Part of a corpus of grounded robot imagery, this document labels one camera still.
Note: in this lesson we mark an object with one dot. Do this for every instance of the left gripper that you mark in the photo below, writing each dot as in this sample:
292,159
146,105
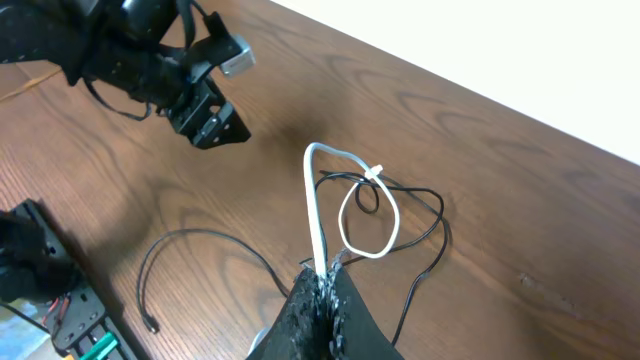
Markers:
207,119

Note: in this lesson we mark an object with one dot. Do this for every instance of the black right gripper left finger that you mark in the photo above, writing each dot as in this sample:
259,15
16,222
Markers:
299,331

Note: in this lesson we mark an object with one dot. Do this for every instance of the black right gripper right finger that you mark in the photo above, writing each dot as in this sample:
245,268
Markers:
354,333

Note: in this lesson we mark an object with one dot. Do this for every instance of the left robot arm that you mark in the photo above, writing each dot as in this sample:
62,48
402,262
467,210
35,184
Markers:
161,53

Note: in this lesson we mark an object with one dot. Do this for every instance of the brown cardboard panel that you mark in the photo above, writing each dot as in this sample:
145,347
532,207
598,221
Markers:
17,78

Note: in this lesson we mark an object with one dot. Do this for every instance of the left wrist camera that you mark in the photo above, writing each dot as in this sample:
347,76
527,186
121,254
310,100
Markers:
231,53

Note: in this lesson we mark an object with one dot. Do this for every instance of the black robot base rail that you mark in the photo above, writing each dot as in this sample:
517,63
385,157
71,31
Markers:
37,267

